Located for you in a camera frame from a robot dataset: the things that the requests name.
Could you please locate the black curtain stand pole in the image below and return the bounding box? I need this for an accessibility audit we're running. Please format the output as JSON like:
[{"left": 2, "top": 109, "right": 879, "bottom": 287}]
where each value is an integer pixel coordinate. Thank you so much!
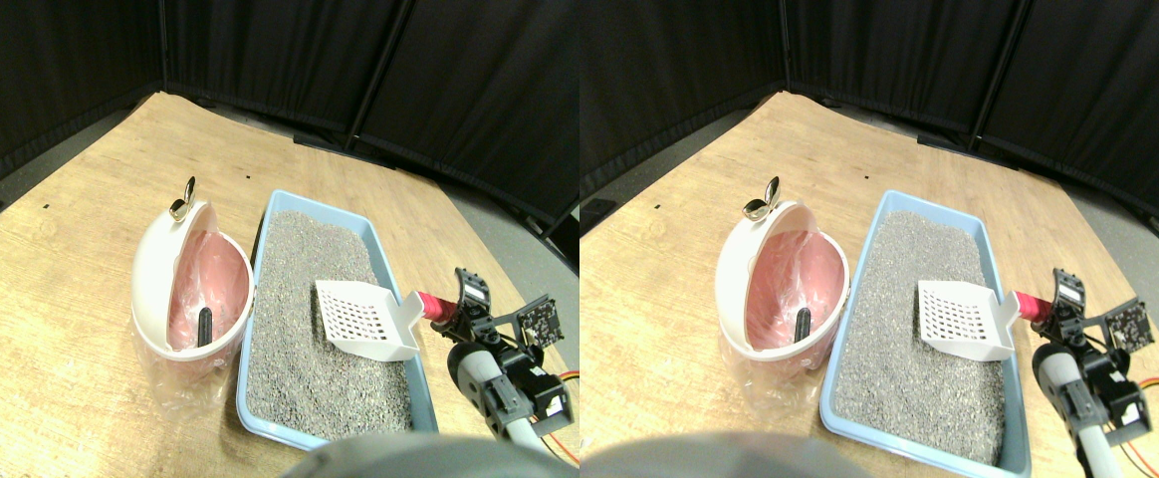
[
  {"left": 780, "top": 0, "right": 794, "bottom": 93},
  {"left": 344, "top": 0, "right": 414, "bottom": 148},
  {"left": 158, "top": 0, "right": 172, "bottom": 93},
  {"left": 966, "top": 0, "right": 1027, "bottom": 148}
]

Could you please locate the white scoop with red handle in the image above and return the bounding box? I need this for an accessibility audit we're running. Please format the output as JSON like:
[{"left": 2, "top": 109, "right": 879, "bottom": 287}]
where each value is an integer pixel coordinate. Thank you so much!
[
  {"left": 315, "top": 279, "right": 457, "bottom": 363},
  {"left": 916, "top": 279, "right": 1054, "bottom": 363}
]

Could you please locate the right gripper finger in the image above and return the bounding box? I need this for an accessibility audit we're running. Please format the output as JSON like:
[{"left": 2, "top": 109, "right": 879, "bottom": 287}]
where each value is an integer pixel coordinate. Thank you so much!
[
  {"left": 1051, "top": 267, "right": 1089, "bottom": 321},
  {"left": 452, "top": 267, "right": 492, "bottom": 319}
]

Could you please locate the white bin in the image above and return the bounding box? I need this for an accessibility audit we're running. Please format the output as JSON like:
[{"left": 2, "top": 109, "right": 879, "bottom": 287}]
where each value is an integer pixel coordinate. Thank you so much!
[
  {"left": 131, "top": 177, "right": 256, "bottom": 385},
  {"left": 716, "top": 177, "right": 852, "bottom": 385}
]

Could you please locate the blue litter tray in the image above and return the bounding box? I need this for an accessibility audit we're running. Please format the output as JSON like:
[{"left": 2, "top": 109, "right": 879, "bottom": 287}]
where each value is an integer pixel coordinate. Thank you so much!
[
  {"left": 236, "top": 189, "right": 442, "bottom": 445},
  {"left": 818, "top": 189, "right": 1035, "bottom": 478}
]

